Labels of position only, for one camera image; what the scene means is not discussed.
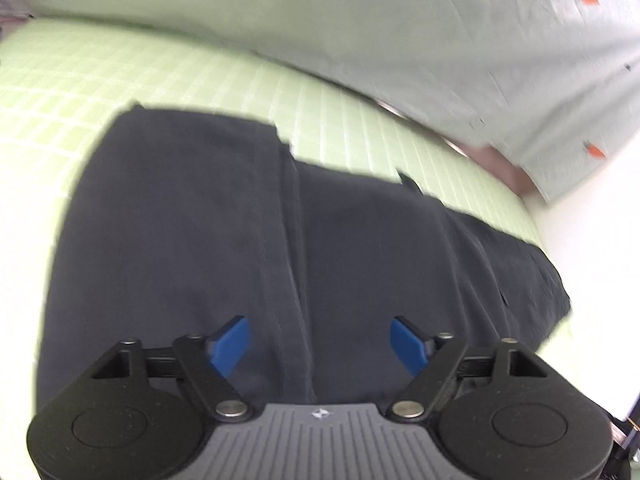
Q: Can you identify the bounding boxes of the black trousers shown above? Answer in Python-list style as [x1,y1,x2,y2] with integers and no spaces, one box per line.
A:
[36,107,570,406]

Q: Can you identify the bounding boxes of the green grid cutting mat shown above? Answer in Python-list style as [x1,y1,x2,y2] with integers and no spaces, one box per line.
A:
[1,20,548,414]

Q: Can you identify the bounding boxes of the grey carrot print cloth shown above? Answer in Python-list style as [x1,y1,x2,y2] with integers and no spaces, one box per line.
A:
[20,0,639,200]

